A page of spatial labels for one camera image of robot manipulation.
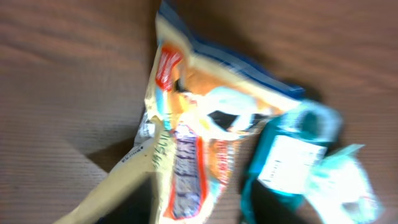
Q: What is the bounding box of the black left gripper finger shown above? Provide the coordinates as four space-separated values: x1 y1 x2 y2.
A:
96 176 153 224

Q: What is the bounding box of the yellow snack bag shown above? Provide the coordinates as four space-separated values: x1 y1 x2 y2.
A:
60 1 303 223

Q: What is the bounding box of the blue mouthwash bottle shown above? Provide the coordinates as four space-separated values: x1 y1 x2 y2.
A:
241 100 343 223

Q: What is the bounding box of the light green wet wipes pack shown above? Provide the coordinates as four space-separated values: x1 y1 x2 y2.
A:
304 144 384 224

